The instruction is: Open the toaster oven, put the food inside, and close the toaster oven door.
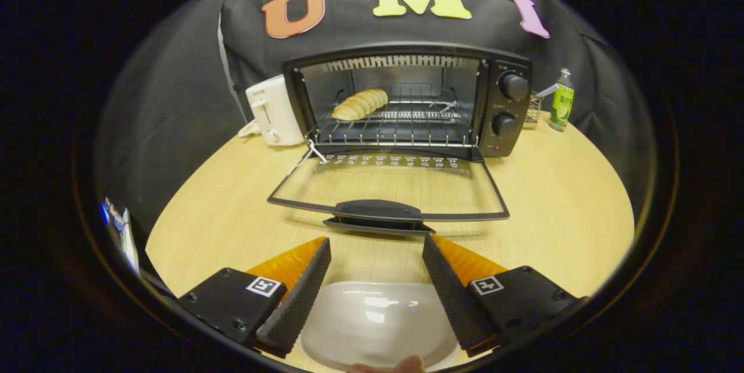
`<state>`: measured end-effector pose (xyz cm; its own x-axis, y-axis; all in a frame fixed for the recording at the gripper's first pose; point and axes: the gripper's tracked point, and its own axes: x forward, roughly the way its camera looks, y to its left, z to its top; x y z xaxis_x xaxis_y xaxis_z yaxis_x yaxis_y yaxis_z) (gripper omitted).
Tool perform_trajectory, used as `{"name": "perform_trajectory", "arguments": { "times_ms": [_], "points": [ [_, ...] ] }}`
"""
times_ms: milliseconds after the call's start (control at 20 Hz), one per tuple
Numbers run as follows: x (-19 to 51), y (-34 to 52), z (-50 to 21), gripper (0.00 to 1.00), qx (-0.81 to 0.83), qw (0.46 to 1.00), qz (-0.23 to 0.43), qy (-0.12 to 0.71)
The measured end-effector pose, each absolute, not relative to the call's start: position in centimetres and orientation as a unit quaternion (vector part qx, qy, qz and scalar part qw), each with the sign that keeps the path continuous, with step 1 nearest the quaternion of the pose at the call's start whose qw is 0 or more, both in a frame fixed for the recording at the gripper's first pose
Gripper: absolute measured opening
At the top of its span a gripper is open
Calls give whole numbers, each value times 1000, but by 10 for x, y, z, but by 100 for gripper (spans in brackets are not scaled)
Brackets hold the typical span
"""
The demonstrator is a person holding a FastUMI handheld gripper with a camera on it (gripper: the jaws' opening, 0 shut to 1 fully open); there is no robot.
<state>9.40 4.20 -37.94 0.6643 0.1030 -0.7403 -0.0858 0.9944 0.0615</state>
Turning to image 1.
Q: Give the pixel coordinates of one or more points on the white utensil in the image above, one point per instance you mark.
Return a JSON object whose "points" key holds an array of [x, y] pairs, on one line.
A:
{"points": [[547, 90]]}

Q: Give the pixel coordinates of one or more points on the green label drink bottle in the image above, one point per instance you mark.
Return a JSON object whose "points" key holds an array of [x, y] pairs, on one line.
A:
{"points": [[561, 106]]}

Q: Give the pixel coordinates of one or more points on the white plate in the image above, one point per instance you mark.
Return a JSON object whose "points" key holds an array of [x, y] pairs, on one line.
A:
{"points": [[378, 315]]}

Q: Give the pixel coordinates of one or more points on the long bread roll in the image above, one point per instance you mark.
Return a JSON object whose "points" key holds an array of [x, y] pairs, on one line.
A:
{"points": [[360, 104]]}

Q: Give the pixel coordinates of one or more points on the white pop-up toaster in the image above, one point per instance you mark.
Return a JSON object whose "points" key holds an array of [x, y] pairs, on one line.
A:
{"points": [[273, 111]]}

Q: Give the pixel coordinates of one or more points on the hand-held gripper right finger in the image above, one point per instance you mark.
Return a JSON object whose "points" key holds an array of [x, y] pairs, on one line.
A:
{"points": [[453, 303]]}

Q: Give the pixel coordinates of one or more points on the black toaster oven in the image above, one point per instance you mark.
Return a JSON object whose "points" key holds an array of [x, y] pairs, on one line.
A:
{"points": [[511, 111]]}

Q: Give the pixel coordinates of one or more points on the small mesh holder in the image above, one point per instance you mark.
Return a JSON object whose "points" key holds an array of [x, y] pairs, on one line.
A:
{"points": [[532, 113]]}

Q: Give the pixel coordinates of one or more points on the black backdrop cloth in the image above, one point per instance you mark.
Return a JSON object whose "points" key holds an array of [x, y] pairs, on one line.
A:
{"points": [[174, 82]]}

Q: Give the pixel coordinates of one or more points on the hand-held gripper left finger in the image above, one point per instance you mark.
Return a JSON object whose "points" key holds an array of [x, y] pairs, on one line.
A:
{"points": [[296, 303]]}

